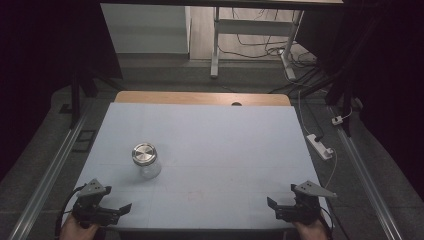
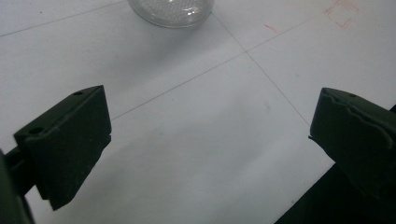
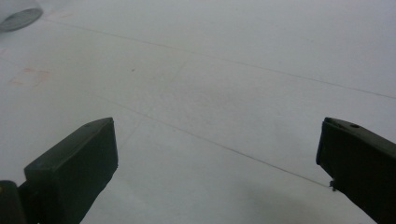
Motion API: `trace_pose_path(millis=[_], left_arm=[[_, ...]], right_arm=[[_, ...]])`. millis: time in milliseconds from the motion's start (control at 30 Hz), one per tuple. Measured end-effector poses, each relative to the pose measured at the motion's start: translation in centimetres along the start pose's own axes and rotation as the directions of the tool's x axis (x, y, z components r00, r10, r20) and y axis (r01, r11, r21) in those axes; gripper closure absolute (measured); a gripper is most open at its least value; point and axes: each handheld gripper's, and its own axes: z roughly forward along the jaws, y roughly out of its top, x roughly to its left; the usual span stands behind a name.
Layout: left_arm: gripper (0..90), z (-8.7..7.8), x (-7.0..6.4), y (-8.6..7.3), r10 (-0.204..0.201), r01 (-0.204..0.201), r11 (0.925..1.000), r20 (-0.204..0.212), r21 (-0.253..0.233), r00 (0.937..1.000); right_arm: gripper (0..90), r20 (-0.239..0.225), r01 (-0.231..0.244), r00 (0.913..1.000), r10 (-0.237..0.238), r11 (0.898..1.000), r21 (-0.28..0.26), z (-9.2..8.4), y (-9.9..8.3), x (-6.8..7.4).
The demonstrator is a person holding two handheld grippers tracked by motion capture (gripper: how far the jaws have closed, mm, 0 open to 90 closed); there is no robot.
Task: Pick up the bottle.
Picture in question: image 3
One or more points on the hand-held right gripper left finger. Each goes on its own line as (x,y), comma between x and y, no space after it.
(71,168)

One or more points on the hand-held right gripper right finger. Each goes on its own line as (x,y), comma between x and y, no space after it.
(361,161)

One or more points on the clear glass jar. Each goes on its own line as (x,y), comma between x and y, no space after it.
(17,15)

